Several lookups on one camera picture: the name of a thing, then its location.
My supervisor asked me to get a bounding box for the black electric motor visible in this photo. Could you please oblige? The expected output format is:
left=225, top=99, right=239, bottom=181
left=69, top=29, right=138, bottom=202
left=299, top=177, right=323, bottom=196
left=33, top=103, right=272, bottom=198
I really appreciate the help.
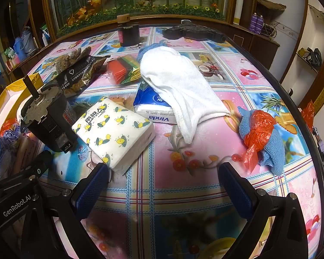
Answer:
left=19, top=76, right=79, bottom=153

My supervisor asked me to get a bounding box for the orange plastic bag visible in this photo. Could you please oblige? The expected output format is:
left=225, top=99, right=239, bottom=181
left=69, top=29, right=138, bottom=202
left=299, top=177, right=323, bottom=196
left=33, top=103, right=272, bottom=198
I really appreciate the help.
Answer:
left=301, top=100, right=316, bottom=133
left=0, top=119, right=19, bottom=138
left=244, top=111, right=277, bottom=173

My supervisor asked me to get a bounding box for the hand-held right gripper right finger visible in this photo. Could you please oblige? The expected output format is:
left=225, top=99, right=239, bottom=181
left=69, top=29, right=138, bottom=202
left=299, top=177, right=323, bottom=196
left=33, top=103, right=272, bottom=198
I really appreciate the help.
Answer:
left=218, top=163, right=310, bottom=259

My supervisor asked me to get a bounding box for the white towel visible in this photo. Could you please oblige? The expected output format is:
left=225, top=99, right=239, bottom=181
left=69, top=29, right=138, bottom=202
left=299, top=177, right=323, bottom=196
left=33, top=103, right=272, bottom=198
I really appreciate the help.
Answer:
left=140, top=46, right=231, bottom=145

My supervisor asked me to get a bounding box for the blue knitted cloth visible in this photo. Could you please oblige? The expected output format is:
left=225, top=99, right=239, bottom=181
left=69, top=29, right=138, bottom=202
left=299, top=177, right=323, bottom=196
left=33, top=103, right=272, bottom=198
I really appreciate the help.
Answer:
left=137, top=40, right=162, bottom=62
left=237, top=106, right=285, bottom=176

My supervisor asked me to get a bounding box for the black foil bag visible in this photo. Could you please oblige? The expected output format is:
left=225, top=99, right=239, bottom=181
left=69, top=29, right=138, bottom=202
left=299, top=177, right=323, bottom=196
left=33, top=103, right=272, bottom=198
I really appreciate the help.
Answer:
left=55, top=55, right=111, bottom=92

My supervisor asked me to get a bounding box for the blue thermos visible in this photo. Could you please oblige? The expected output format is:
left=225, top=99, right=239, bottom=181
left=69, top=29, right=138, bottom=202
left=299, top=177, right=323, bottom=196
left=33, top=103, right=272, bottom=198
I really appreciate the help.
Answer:
left=13, top=36, right=27, bottom=60

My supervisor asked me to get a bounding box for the red green packet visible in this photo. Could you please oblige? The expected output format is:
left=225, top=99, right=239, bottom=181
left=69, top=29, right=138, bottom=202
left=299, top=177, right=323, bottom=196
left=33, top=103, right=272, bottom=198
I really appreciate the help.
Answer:
left=106, top=55, right=142, bottom=84

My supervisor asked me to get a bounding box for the pink tissue pack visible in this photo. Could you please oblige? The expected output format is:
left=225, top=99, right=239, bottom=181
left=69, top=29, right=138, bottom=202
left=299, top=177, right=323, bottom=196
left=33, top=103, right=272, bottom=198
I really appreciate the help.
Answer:
left=12, top=135, right=41, bottom=176

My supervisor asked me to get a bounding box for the black shelf item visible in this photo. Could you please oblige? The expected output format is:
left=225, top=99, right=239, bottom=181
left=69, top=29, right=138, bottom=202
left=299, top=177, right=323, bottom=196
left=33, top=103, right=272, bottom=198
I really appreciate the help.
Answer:
left=306, top=47, right=323, bottom=69

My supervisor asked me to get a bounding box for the blue white small tissue pack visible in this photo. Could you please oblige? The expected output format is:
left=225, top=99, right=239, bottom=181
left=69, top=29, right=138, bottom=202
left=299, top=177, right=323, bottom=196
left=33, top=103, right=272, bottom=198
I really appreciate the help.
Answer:
left=0, top=129, right=19, bottom=181

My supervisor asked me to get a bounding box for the printed tablecloth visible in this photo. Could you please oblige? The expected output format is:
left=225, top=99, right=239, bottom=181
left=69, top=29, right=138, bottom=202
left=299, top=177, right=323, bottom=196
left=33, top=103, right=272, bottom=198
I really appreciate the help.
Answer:
left=0, top=24, right=324, bottom=259

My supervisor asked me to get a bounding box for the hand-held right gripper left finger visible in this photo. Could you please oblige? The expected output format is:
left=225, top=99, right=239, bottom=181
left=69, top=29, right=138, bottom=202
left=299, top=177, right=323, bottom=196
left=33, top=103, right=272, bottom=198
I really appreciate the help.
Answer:
left=22, top=163, right=110, bottom=259

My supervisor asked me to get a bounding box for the black hand tool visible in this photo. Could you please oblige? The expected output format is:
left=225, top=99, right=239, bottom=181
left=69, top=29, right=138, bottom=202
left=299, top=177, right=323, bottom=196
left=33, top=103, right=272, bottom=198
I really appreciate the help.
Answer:
left=162, top=20, right=227, bottom=43

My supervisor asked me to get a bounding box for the lemon print tissue pack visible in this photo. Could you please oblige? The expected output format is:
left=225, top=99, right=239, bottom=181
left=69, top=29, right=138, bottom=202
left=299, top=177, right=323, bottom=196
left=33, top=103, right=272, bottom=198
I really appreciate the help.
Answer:
left=71, top=97, right=156, bottom=174

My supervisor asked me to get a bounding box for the dark jar with wooden lid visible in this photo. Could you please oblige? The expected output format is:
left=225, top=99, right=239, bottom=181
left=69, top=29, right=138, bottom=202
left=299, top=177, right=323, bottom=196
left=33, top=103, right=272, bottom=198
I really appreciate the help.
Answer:
left=117, top=14, right=140, bottom=47

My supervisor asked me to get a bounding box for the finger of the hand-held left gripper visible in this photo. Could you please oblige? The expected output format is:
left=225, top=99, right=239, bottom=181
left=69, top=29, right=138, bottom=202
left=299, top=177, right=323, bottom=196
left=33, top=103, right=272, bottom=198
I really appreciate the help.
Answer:
left=0, top=150, right=53, bottom=184

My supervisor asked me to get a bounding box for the yellow cardboard box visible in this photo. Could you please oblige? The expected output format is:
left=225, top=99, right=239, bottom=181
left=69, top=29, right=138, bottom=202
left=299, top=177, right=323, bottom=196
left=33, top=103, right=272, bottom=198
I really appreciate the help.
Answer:
left=0, top=73, right=44, bottom=173

